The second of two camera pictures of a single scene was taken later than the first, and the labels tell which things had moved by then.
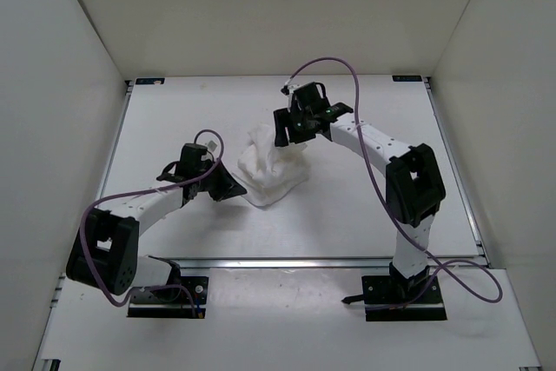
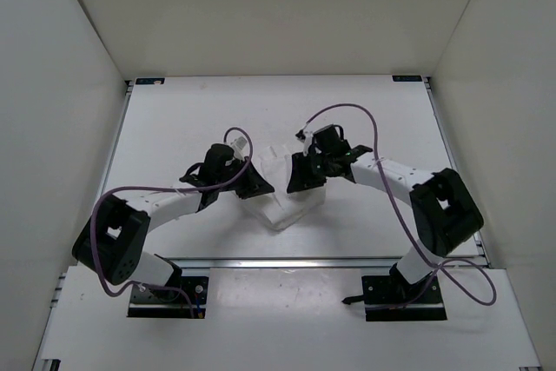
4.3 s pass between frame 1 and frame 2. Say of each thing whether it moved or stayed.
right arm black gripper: moved
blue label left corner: stayed
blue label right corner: stayed
